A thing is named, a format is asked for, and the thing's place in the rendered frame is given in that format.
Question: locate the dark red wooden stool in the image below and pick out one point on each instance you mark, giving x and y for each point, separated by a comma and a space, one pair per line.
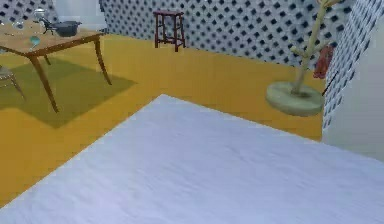
169, 14

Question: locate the brown wooden table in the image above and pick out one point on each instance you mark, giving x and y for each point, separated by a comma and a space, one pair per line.
50, 41

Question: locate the black small figure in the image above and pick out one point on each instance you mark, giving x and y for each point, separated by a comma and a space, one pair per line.
46, 26

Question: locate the dark grey cooking pot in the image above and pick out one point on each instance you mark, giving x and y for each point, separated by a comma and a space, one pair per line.
66, 28

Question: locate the clear glass jar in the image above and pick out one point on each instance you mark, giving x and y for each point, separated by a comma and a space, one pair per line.
39, 15

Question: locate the red hanging cloth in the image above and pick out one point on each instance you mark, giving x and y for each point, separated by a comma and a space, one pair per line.
322, 63

